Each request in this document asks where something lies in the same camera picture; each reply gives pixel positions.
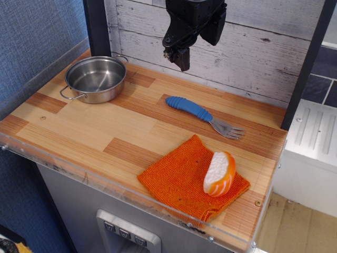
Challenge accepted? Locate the yellow object bottom left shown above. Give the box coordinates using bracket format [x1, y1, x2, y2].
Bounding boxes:
[1, 238, 32, 253]

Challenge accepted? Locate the orange knitted cloth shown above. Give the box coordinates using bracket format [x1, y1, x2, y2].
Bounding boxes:
[137, 135, 251, 228]

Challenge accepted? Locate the black vertical right post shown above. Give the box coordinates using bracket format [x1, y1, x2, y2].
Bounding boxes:
[281, 0, 336, 131]

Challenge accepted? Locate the black vertical left post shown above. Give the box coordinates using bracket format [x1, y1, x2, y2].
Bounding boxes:
[83, 0, 111, 56]

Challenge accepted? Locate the white ribbed appliance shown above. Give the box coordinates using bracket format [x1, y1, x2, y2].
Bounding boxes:
[273, 100, 336, 216]

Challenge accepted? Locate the orange white toy sushi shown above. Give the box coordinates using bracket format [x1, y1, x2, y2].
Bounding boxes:
[203, 151, 236, 198]

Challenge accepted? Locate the blue handled metal fork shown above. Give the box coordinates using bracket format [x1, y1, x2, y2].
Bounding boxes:
[165, 96, 244, 140]

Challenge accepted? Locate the small steel pot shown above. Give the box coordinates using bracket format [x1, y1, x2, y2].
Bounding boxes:
[60, 55, 128, 104]

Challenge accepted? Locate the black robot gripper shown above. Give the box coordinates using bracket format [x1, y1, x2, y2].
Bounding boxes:
[163, 1, 227, 72]

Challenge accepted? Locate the black vertical post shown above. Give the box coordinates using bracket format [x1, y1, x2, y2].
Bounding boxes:
[83, 0, 111, 56]
[281, 0, 336, 131]

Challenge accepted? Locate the silver dispenser button panel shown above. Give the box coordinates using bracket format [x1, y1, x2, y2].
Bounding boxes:
[96, 209, 162, 252]

